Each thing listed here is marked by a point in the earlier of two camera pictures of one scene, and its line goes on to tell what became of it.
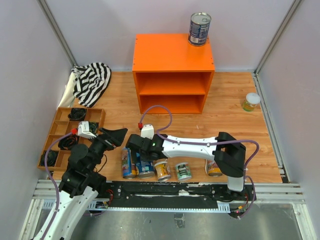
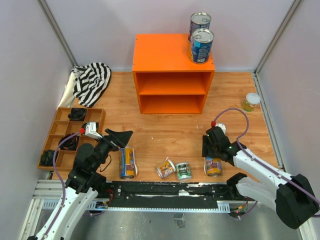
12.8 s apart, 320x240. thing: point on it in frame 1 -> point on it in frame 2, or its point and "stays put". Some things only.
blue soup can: (146, 169) -> (201, 42)
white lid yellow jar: (252, 99) stays put
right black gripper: (133, 156) -> (206, 142)
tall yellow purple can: (212, 169) stays put
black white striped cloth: (90, 82) stays put
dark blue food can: (198, 28) stays put
